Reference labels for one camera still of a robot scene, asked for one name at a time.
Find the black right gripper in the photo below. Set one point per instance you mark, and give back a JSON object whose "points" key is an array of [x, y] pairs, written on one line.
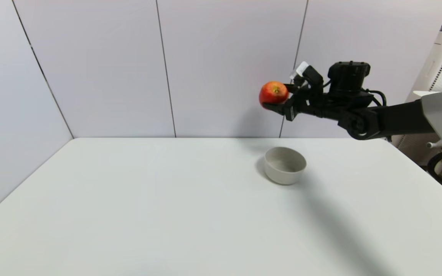
{"points": [[313, 105]]}

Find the red apple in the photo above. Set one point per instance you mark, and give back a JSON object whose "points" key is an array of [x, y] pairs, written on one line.
{"points": [[272, 93]]}

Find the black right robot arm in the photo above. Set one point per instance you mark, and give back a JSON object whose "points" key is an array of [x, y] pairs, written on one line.
{"points": [[397, 119]]}

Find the black wrist camera white tag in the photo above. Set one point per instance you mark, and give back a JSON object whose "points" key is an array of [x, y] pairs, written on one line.
{"points": [[313, 78]]}

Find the beige ceramic bowl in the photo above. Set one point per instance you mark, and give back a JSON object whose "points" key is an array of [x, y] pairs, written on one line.
{"points": [[284, 168]]}

